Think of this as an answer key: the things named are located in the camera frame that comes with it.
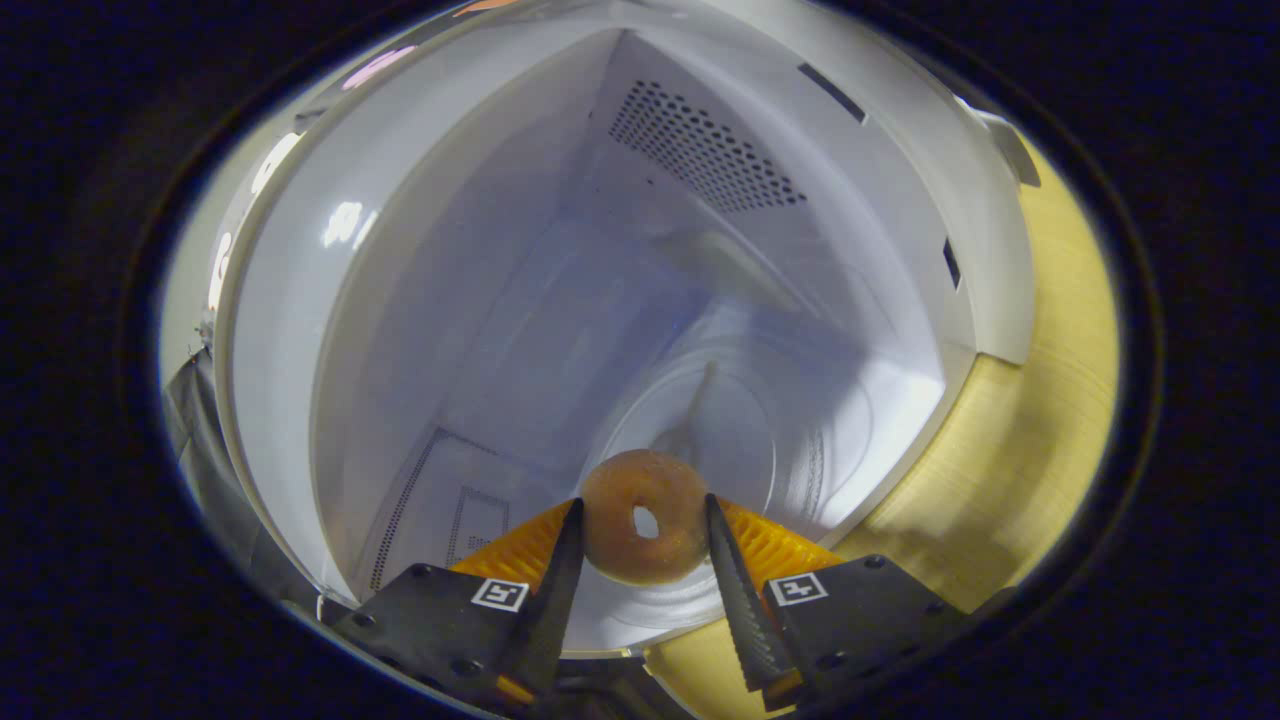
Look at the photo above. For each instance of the brown glazed donut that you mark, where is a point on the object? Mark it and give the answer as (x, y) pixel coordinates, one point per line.
(610, 530)

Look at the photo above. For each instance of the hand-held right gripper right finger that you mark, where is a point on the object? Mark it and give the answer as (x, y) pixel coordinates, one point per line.
(745, 620)

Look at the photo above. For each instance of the white microwave oven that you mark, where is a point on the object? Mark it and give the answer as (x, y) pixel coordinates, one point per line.
(500, 300)

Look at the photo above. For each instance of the glass microwave turntable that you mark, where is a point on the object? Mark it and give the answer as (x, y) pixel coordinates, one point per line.
(760, 430)

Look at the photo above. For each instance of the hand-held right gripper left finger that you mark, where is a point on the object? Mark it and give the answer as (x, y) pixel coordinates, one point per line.
(548, 625)

